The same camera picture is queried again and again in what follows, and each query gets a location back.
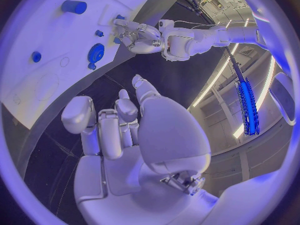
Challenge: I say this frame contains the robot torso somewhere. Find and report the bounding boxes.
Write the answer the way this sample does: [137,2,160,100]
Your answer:
[233,0,298,127]

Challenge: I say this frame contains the workshop desk with equipment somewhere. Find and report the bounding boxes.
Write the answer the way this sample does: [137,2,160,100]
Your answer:
[186,0,250,21]

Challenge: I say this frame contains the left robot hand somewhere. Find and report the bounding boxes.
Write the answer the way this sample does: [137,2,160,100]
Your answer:
[113,18,165,55]

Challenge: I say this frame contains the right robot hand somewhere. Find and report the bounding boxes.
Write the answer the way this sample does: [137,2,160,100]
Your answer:
[60,73,220,225]

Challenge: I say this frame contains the white task board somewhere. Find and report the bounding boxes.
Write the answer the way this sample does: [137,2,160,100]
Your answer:
[0,0,184,131]

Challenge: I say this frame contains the thin blue cylinder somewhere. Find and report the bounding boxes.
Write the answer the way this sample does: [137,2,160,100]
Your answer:
[31,51,43,63]

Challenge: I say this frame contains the blue gear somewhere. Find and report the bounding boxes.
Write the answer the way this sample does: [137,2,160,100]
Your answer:
[86,42,105,65]

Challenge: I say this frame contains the white cable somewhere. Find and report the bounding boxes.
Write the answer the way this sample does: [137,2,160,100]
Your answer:
[173,20,226,30]

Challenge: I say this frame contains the large blue cylinder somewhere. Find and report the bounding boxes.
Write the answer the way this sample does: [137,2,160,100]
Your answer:
[60,0,88,15]

